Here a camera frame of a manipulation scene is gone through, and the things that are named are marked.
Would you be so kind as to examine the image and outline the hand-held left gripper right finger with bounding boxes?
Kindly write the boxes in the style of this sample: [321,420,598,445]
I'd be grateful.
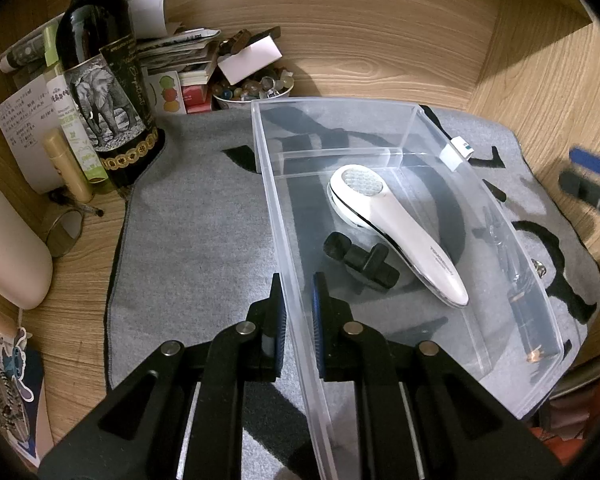
[311,272,563,480]

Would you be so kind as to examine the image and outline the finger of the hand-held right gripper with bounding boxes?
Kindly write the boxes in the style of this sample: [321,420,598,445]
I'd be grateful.
[558,146,600,251]

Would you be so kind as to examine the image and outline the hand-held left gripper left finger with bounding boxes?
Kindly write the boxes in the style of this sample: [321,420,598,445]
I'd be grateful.
[39,273,287,480]

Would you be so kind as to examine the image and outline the clear plastic container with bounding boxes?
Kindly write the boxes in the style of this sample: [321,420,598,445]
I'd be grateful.
[250,96,566,480]

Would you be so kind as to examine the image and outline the small white box blue label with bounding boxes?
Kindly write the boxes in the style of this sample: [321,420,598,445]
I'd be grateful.
[442,136,473,171]

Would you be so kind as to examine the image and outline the black plug adapter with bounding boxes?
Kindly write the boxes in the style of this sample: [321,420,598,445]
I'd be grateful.
[323,231,401,292]

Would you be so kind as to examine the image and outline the gray printed mat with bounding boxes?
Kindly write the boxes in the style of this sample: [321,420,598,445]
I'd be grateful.
[104,105,600,480]

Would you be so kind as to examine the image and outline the white handheld massager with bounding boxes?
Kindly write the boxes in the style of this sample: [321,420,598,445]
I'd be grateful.
[327,164,470,307]

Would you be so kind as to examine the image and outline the black pen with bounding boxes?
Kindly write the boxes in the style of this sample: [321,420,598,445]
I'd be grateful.
[49,189,105,218]

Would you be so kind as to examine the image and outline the round metal-rimmed mirror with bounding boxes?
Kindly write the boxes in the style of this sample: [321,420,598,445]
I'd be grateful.
[42,207,86,258]

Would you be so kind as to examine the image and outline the white bowl of marbles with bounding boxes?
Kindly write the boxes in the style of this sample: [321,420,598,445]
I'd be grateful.
[211,67,296,111]

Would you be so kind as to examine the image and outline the small red box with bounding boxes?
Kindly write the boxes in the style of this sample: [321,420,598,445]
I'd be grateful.
[182,84,214,113]

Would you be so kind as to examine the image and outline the orange cloth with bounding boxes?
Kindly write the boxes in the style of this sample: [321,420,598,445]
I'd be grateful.
[527,422,600,461]

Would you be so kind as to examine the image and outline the fruit sticker card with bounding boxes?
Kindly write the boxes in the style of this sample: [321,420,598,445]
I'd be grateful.
[147,71,187,116]

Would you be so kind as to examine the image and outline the cartoon sticker card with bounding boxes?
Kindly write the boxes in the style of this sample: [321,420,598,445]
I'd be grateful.
[0,326,55,467]

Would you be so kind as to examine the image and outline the stack of small cards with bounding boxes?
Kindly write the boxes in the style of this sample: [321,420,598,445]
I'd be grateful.
[179,60,217,87]

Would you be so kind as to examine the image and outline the white folded card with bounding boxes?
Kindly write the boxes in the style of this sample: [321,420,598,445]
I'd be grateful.
[216,36,283,86]

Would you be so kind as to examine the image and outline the yellow lip balm tube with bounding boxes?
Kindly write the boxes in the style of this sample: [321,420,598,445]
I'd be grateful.
[42,129,95,205]

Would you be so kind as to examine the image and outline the cream cylindrical case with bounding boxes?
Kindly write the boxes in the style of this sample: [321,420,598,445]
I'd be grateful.
[0,162,54,310]

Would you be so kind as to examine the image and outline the metal filigree pendant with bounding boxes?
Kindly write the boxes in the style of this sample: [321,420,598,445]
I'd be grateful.
[0,367,30,443]

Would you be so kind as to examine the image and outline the bronze ornament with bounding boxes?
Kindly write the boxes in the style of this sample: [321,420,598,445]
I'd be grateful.
[219,30,253,57]

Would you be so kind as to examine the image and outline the green white tube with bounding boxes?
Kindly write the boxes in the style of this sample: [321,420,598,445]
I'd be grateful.
[42,25,112,183]

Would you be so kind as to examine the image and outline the pile of printed papers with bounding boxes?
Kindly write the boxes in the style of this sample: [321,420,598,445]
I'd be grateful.
[135,26,223,73]

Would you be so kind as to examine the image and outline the white handwritten note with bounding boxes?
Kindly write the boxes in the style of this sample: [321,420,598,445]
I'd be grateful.
[0,77,68,196]

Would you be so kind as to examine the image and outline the white paper sheets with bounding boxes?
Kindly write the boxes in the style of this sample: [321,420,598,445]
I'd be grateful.
[127,0,170,41]

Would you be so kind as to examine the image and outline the dark wine bottle elephant label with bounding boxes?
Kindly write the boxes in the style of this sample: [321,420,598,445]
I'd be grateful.
[55,0,167,188]

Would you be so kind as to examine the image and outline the rolled printed paper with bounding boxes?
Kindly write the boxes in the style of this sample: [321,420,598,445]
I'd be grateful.
[0,15,63,75]

